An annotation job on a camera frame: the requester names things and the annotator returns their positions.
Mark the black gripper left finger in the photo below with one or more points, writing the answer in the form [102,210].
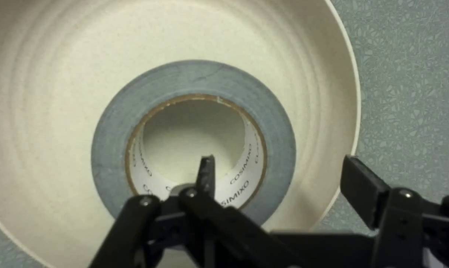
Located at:
[206,173]

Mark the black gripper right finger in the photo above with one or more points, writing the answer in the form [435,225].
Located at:
[365,191]

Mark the black masking tape roll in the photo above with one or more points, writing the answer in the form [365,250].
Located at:
[184,79]

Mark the cream white round plate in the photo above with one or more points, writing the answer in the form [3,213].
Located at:
[61,99]

